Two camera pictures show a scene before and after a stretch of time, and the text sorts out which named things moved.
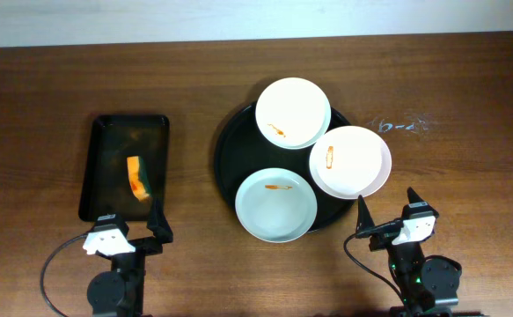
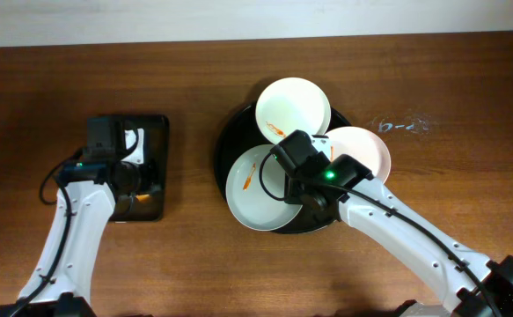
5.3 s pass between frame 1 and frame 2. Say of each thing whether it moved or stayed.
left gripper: moved
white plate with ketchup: stayed
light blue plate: moved
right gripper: moved
